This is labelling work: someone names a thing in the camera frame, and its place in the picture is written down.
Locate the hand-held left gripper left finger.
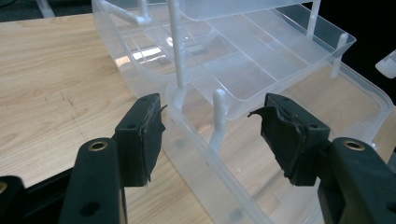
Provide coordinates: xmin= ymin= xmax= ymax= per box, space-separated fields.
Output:
xmin=59 ymin=92 xmax=167 ymax=224

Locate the clear plastic storage box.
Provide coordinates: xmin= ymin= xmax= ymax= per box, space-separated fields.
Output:
xmin=91 ymin=0 xmax=395 ymax=224

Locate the small white bottle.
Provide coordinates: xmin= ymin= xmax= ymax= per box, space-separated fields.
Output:
xmin=375 ymin=49 xmax=396 ymax=79

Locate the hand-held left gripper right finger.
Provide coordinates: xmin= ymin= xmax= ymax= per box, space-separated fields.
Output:
xmin=247 ymin=92 xmax=396 ymax=224

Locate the white metal desk frame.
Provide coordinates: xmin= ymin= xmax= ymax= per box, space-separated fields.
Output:
xmin=35 ymin=0 xmax=56 ymax=19

